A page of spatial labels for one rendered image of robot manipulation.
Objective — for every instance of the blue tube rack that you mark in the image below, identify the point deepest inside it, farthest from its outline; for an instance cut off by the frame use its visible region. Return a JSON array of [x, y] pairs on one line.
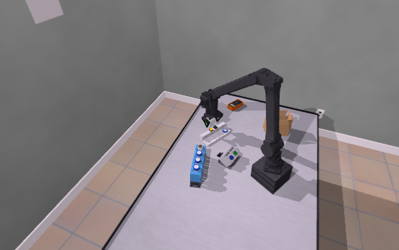
[[197, 176]]

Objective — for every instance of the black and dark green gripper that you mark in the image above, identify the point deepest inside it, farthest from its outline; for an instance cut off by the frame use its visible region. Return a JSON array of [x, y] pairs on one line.
[[214, 113]]

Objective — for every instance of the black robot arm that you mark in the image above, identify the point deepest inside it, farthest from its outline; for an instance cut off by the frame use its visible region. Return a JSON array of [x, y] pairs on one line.
[[273, 143]]

